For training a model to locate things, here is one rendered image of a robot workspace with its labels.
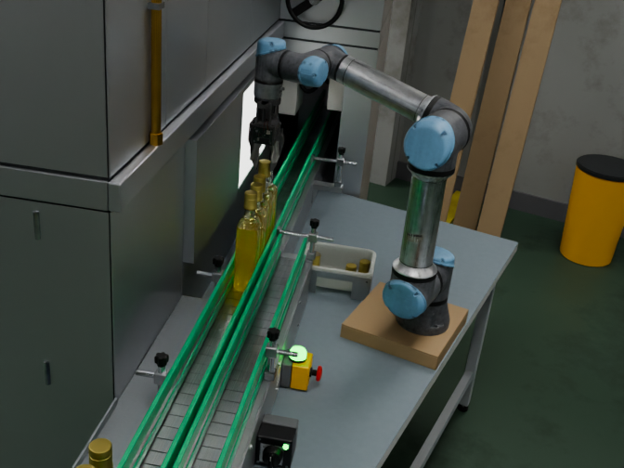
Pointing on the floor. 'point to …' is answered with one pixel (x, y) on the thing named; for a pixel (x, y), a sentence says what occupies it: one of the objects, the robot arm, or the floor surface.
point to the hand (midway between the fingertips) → (264, 164)
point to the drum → (594, 211)
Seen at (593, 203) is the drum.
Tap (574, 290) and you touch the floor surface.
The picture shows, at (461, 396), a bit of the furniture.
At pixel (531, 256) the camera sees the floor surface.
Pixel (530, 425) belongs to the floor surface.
